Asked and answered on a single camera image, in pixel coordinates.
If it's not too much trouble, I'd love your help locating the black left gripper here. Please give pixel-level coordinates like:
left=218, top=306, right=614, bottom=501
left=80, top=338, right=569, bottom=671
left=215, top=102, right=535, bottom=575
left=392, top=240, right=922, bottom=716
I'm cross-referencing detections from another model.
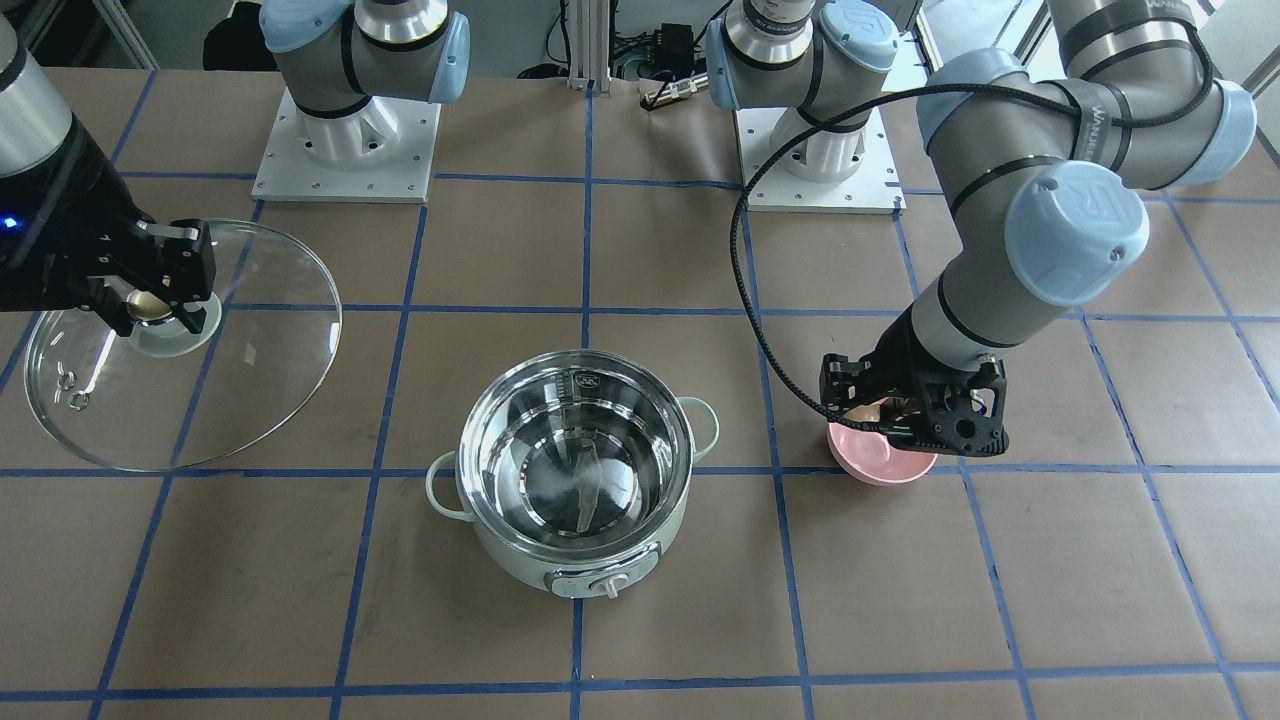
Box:
left=820, top=320, right=1009, bottom=456

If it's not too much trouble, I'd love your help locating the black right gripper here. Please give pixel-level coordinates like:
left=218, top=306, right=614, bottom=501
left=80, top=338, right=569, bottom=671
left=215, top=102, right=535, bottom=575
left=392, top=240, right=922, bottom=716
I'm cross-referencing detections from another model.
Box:
left=1, top=126, right=216, bottom=337

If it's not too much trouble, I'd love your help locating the brown egg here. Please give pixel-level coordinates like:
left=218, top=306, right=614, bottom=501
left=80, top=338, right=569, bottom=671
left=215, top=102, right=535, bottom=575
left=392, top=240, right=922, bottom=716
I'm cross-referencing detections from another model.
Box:
left=844, top=404, right=881, bottom=423

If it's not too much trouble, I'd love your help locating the glass pot lid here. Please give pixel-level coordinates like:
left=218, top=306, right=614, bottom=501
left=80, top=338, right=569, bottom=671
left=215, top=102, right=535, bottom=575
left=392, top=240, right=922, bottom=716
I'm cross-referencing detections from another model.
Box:
left=24, top=219, right=343, bottom=471

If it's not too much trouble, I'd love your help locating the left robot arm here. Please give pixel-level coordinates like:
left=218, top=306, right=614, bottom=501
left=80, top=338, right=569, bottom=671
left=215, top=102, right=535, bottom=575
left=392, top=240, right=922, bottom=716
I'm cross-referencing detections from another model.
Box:
left=744, top=1, right=1257, bottom=457

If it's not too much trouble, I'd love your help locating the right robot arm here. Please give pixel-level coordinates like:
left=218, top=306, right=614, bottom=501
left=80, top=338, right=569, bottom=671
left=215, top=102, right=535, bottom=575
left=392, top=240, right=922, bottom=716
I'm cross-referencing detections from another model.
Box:
left=1, top=1, right=470, bottom=337

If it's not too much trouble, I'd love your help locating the pink bowl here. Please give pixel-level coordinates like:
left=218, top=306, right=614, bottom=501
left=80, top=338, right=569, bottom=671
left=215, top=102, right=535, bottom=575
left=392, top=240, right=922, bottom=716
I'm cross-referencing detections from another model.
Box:
left=826, top=423, right=938, bottom=487

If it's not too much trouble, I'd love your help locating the brown paper table cover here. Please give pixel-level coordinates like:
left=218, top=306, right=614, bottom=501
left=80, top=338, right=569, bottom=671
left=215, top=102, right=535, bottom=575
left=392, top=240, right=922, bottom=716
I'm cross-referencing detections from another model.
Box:
left=3, top=69, right=1277, bottom=719

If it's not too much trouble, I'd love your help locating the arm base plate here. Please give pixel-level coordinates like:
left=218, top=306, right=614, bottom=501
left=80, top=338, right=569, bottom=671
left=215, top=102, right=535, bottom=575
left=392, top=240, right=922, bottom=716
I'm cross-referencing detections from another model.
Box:
left=733, top=108, right=905, bottom=214
left=251, top=94, right=442, bottom=205

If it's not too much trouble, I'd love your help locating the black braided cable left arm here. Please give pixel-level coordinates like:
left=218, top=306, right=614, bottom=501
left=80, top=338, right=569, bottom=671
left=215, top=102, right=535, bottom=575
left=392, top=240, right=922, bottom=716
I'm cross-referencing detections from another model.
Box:
left=731, top=20, right=1216, bottom=441

